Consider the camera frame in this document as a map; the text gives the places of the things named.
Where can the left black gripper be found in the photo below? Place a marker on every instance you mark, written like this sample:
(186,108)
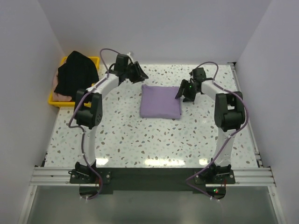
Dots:
(139,75)

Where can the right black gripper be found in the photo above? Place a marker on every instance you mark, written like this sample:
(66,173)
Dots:
(188,98)

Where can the purple t shirt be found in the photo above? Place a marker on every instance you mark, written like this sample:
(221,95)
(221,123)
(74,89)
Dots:
(160,102)

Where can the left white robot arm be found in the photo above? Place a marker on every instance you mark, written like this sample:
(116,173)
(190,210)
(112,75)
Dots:
(88,113)

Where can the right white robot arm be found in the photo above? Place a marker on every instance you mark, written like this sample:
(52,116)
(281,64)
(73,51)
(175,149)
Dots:
(230,116)

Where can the yellow plastic bin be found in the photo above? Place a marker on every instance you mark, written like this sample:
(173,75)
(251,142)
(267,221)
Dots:
(96,61)

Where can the black t shirt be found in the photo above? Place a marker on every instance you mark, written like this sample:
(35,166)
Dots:
(77,72)

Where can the pink t shirt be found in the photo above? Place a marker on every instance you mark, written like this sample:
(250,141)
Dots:
(56,96)

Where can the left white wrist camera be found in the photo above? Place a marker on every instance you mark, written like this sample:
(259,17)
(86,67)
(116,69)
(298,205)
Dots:
(130,55)

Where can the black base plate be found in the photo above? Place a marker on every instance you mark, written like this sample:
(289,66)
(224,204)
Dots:
(152,179)

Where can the aluminium frame rail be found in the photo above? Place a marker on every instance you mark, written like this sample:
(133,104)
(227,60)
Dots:
(58,176)

